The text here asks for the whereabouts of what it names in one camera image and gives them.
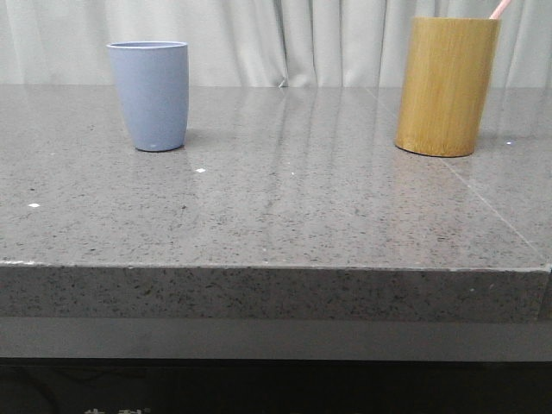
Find bamboo cylindrical holder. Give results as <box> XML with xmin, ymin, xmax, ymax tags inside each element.
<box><xmin>395</xmin><ymin>16</ymin><xmax>500</xmax><ymax>158</ymax></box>

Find pink chopstick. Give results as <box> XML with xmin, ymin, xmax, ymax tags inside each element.
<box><xmin>489</xmin><ymin>0</ymin><xmax>511</xmax><ymax>20</ymax></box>

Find grey pleated curtain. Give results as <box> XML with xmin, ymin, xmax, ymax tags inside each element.
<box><xmin>0</xmin><ymin>0</ymin><xmax>552</xmax><ymax>89</ymax></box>

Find blue plastic cup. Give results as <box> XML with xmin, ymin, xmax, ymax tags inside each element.
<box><xmin>107</xmin><ymin>41</ymin><xmax>189</xmax><ymax>152</ymax></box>

